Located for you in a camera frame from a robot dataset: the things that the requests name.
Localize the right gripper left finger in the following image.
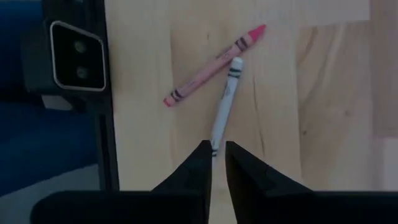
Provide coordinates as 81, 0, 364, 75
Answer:
30, 139, 213, 224

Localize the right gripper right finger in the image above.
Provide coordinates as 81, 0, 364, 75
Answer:
226, 141, 398, 224

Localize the white crayon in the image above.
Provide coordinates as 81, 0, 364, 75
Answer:
210, 56, 244, 158

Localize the pink crayon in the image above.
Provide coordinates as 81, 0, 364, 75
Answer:
163, 24, 267, 108

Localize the black aluminium table frame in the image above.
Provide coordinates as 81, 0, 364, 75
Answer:
42, 0, 121, 191

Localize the black table-level camera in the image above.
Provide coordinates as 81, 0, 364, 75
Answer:
21, 18, 108, 110

